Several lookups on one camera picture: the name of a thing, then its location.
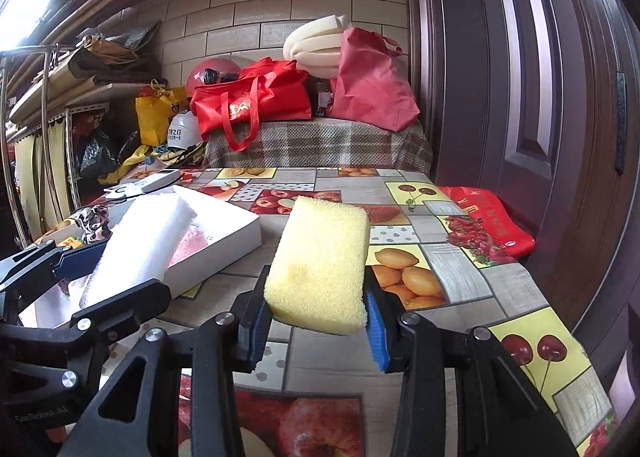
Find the brown bag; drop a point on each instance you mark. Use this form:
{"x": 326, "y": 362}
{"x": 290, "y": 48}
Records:
{"x": 110, "y": 57}

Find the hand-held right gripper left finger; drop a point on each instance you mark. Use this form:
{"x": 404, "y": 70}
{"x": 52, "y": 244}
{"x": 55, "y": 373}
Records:
{"x": 257, "y": 334}

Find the large white foam block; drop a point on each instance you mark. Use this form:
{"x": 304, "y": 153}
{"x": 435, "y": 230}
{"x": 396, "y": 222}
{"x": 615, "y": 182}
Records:
{"x": 145, "y": 242}

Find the yellow shopping bag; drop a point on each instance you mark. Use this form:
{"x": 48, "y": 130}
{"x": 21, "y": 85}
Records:
{"x": 152, "y": 117}

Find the red tote bag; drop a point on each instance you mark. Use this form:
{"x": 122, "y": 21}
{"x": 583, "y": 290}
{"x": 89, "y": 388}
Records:
{"x": 260, "y": 97}

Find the white power bank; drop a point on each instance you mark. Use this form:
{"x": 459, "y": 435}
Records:
{"x": 155, "y": 182}

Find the wooden shelf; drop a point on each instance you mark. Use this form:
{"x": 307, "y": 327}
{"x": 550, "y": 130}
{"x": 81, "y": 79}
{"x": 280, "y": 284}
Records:
{"x": 50, "y": 97}

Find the red helmet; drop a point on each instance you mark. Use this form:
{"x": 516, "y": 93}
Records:
{"x": 225, "y": 66}

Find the pink fluffy sponge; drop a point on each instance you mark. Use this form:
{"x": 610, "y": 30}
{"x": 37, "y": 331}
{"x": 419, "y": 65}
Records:
{"x": 192, "y": 242}

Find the brown panelled door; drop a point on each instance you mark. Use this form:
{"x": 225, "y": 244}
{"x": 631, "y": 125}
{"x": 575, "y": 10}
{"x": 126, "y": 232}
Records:
{"x": 500, "y": 87}

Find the dark red cloth bag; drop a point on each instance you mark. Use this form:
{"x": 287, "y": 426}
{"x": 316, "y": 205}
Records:
{"x": 375, "y": 82}

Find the red plastic bag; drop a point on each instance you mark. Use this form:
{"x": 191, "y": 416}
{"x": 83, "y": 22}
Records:
{"x": 490, "y": 222}

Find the cream foam roll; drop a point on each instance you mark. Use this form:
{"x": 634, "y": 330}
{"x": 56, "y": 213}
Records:
{"x": 310, "y": 44}

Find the yellow curtain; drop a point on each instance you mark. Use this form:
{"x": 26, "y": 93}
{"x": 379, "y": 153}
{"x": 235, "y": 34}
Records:
{"x": 50, "y": 172}

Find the white helmet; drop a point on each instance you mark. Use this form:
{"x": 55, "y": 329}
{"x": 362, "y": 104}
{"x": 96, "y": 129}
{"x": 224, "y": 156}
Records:
{"x": 182, "y": 129}

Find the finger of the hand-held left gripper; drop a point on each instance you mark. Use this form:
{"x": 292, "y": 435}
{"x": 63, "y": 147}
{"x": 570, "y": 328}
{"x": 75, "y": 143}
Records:
{"x": 125, "y": 302}
{"x": 80, "y": 259}

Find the white cardboard box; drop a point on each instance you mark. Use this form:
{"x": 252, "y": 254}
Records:
{"x": 220, "y": 242}

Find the yellow tissue pack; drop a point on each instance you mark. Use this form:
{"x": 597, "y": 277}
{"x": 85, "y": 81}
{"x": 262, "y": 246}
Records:
{"x": 70, "y": 240}

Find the leopard print scrunchie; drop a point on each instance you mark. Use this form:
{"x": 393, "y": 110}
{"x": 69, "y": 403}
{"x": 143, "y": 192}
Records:
{"x": 92, "y": 222}

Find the plaid covered bench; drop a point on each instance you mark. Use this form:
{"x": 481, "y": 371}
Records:
{"x": 325, "y": 142}

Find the chrome metal rack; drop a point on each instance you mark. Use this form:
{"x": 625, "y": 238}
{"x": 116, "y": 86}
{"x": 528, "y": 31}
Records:
{"x": 46, "y": 87}

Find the yellow coarse sponge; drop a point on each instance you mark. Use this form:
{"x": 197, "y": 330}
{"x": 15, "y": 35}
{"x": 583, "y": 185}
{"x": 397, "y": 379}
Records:
{"x": 320, "y": 262}

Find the fruit print tablecloth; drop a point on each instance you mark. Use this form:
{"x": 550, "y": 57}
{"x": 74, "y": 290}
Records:
{"x": 340, "y": 182}

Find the dark packaged item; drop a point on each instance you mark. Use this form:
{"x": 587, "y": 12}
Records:
{"x": 322, "y": 97}

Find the white round-button device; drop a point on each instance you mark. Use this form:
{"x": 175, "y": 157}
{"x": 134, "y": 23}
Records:
{"x": 120, "y": 192}

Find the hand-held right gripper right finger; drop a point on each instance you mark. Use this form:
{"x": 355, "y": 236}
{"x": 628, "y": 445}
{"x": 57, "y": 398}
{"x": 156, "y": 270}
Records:
{"x": 377, "y": 339}

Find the black plastic bag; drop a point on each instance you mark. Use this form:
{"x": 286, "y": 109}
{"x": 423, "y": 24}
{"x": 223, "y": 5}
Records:
{"x": 100, "y": 152}

